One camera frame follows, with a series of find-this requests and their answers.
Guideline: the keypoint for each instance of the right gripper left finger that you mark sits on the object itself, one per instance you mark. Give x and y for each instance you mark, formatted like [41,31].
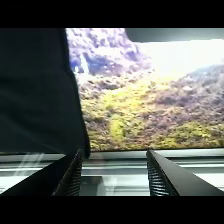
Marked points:
[56,180]

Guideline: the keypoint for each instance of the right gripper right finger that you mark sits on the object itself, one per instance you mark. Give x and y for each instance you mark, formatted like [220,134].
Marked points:
[173,181]

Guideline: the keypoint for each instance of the black garment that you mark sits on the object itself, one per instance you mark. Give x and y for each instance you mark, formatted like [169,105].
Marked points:
[36,93]

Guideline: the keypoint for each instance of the silver frame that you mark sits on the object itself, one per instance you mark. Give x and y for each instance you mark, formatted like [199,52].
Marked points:
[115,166]

